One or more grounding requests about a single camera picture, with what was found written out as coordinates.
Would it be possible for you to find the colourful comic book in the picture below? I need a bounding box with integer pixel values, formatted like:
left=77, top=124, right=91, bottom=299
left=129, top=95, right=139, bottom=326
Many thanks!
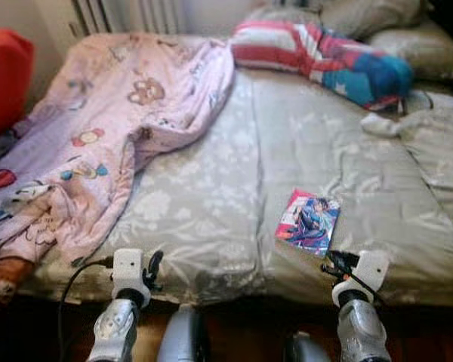
left=276, top=189, right=341, bottom=257

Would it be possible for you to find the grey left robot leg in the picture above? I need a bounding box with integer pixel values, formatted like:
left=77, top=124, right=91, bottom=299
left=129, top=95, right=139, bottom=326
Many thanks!
left=157, top=304, right=211, bottom=362

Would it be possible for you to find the grey robot leg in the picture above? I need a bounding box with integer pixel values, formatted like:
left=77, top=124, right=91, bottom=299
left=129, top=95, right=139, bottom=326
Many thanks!
left=285, top=332, right=333, bottom=362
left=157, top=304, right=211, bottom=362

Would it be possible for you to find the grey right robot leg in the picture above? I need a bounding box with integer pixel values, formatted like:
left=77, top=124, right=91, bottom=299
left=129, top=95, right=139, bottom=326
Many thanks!
left=285, top=332, right=333, bottom=362

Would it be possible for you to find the grey floral bedspread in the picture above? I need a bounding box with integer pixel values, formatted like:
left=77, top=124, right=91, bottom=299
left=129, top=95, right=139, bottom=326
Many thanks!
left=19, top=57, right=453, bottom=306

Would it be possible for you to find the white sock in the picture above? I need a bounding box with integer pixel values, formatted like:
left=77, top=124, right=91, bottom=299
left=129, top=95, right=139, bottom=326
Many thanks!
left=360, top=113, right=402, bottom=138

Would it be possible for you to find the orange plush toy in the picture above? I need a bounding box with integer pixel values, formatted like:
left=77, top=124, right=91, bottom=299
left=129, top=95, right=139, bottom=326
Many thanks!
left=0, top=256, right=35, bottom=302

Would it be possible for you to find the pink cartoon bear blanket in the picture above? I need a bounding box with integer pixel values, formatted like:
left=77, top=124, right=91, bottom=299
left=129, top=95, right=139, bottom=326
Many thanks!
left=0, top=32, right=236, bottom=265

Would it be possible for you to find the red white blue striped blanket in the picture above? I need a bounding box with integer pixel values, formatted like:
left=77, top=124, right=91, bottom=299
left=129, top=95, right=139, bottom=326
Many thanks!
left=230, top=20, right=414, bottom=110

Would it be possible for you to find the red fabric armchair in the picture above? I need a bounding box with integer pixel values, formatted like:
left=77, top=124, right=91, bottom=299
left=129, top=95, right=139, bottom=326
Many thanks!
left=0, top=29, right=35, bottom=144

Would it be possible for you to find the white radiator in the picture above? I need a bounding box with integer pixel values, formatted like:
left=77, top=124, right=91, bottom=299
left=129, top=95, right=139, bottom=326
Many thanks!
left=72, top=0, right=186, bottom=35

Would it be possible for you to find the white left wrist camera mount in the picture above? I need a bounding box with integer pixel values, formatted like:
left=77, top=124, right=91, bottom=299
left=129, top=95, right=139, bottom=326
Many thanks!
left=111, top=249, right=146, bottom=308

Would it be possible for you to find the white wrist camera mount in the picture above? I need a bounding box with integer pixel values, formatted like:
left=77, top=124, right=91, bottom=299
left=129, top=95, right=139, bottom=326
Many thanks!
left=332, top=250, right=390, bottom=306
left=111, top=249, right=146, bottom=308

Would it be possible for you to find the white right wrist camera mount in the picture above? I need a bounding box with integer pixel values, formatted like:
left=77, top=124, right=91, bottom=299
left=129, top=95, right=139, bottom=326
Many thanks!
left=332, top=250, right=390, bottom=306

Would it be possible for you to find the thin black charging cable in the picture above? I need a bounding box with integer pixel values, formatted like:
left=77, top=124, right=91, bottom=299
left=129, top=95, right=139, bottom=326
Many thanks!
left=396, top=89, right=439, bottom=115

